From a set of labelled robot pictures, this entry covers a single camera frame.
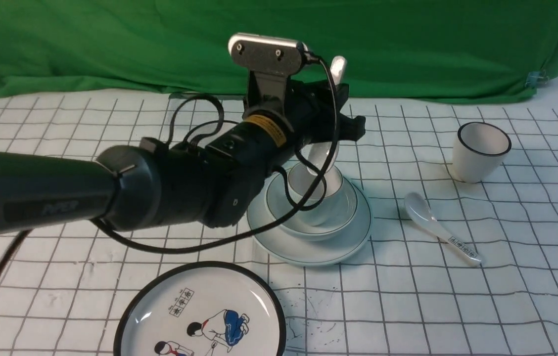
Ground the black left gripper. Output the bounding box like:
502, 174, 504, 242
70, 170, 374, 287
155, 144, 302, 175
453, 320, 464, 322
205, 82, 367, 174

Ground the pale green cup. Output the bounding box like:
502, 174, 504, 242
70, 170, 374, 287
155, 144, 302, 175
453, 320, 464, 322
287, 164, 344, 226

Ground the pale green-rimmed bowl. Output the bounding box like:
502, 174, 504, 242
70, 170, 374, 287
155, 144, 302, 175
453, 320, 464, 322
265, 165, 357, 241

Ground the plain white ceramic spoon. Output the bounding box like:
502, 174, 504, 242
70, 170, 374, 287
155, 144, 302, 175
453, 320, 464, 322
307, 55, 347, 178

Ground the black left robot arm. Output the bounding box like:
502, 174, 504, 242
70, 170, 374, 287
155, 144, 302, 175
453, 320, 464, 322
0, 81, 366, 254

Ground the white spoon with print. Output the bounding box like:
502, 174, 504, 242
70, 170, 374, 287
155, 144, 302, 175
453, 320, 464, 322
404, 192, 482, 266

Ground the black-rimmed white bowl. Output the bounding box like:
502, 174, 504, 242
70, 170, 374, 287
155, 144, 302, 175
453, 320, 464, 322
184, 120, 237, 148

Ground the black-rimmed white cup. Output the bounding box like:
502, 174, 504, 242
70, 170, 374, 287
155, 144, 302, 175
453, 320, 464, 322
452, 122, 512, 184

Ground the pale green-rimmed plate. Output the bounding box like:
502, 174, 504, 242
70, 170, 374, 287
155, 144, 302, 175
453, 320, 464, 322
246, 175, 373, 267

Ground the green backdrop cloth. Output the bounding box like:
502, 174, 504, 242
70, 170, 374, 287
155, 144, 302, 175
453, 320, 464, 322
0, 0, 558, 104

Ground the blue metal clip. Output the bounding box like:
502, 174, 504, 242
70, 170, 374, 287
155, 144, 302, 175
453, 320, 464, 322
524, 70, 550, 88

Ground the black-rimmed cartoon plate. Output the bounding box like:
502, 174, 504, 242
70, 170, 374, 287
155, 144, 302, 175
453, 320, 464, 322
112, 261, 286, 356

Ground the white checkered tablecloth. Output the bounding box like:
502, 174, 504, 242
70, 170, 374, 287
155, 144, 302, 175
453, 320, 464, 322
0, 94, 558, 356

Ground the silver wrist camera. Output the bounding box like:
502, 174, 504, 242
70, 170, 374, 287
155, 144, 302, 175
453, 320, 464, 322
227, 33, 309, 77

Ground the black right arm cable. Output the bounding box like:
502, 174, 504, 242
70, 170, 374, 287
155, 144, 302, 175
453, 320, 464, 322
0, 49, 341, 356

